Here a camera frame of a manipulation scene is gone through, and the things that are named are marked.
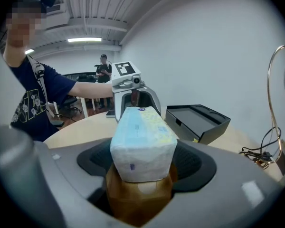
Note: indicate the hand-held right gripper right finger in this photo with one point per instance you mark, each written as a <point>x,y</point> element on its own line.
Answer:
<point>228,193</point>

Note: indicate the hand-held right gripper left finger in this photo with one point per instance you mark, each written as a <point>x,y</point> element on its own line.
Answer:
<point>69,174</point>

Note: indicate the person's left forearm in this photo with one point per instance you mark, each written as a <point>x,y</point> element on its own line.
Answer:
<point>92,89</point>

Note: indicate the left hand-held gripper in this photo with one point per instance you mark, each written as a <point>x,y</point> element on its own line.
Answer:
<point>124,69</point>

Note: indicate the ceiling tube light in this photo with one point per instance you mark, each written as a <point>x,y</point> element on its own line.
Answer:
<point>84,40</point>

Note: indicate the light blue tissues pack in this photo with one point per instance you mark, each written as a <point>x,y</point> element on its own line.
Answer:
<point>142,146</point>

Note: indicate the black office chair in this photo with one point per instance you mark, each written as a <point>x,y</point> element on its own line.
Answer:
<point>70,103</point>

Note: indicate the person's navy t-shirt torso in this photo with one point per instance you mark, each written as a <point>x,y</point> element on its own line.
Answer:
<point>57,89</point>

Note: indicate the black organizer box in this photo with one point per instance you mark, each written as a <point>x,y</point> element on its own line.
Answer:
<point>197,122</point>

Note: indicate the person's head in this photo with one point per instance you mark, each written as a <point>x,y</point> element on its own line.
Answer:
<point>23,25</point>

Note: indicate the black smartphone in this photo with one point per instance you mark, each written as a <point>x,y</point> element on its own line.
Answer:
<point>110,113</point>

